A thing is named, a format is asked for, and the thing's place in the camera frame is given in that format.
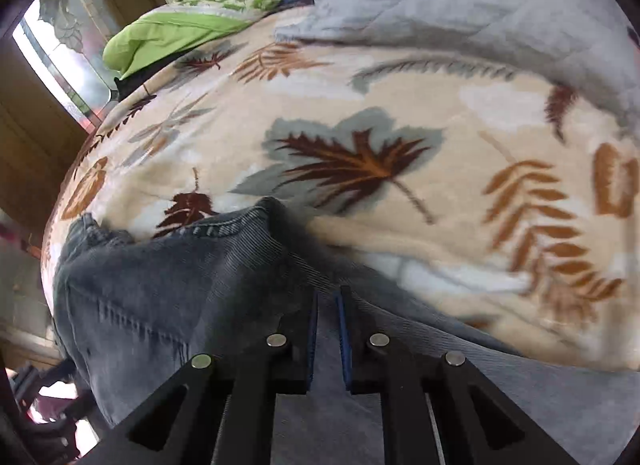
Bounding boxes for grey washed denim pants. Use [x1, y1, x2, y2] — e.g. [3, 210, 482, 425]
[53, 199, 639, 464]

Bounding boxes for grey quilted pillow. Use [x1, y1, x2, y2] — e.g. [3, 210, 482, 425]
[279, 0, 639, 128]

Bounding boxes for green patterned folded blanket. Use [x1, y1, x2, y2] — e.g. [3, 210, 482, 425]
[102, 0, 281, 77]

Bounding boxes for leaf print bed blanket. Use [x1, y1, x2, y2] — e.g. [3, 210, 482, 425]
[41, 9, 639, 370]

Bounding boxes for wooden stained glass door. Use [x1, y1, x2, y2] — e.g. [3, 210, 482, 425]
[1, 0, 163, 232]

